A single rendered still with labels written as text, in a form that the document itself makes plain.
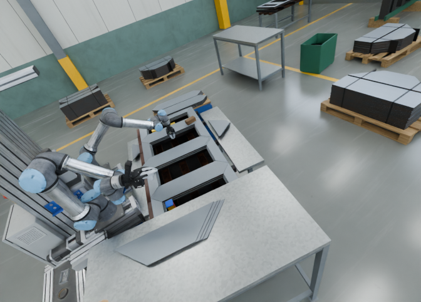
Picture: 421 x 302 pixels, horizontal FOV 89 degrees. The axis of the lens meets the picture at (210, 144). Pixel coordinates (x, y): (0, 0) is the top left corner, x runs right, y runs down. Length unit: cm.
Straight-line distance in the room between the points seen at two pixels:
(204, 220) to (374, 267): 160
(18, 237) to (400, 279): 282
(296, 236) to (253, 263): 26
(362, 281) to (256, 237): 129
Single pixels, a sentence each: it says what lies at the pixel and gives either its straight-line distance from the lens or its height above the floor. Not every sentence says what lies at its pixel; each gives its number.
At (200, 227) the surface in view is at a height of 107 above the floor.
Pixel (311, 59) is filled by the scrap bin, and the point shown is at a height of 30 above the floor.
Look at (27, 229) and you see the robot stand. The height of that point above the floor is 121.
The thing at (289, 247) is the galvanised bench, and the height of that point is 105.
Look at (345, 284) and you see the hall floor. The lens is 236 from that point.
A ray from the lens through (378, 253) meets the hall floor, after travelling 254.
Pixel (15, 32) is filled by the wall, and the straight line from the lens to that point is 871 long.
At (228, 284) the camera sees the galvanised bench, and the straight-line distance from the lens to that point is 123.
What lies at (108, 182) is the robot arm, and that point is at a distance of 130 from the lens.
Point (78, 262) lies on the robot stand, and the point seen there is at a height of 95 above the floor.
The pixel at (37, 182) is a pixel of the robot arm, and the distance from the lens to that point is 135.
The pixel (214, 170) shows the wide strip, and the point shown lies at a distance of 188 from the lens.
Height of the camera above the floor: 222
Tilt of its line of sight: 39 degrees down
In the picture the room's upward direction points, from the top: 18 degrees counter-clockwise
